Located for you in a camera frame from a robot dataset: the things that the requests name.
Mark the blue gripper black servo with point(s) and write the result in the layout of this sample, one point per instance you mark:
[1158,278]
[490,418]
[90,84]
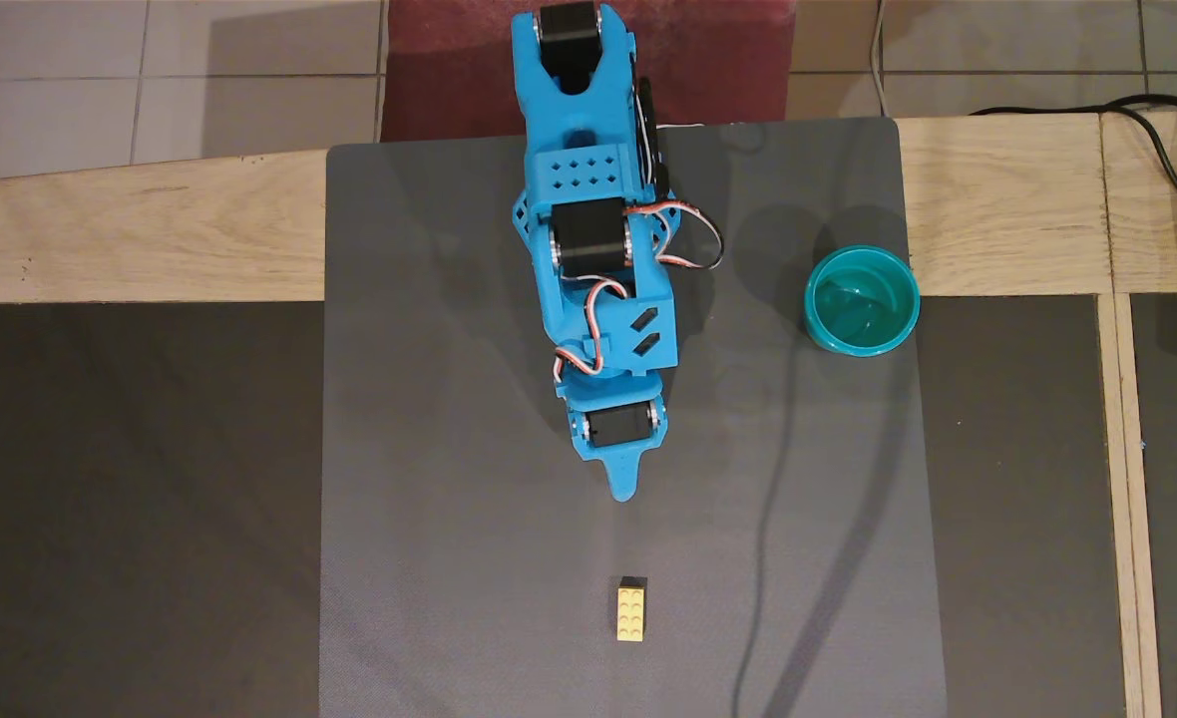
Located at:
[615,427]

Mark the pale yellow lego brick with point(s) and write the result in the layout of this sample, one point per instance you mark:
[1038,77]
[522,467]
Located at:
[631,613]

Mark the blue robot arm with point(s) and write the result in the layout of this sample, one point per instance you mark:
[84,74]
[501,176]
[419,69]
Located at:
[549,110]

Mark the grey rubber mat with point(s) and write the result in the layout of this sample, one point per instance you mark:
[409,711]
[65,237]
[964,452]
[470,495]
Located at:
[449,449]

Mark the teal plastic cup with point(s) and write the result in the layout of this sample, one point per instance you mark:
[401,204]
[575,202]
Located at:
[863,304]

